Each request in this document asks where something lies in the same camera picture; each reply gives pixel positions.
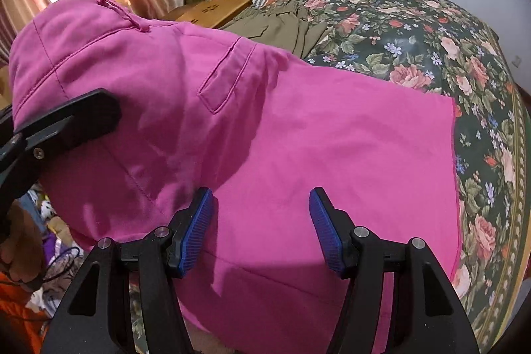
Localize floral bedspread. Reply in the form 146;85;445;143
124;0;531;354

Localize brown cardboard box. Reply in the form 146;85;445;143
163;0;252;29

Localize orange sleeve forearm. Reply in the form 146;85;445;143
1;273;50;353

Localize left hand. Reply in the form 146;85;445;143
1;201;46;293

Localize pink pants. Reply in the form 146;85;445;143
9;0;461;353

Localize olive green pants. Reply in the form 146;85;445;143
221;1;328;58

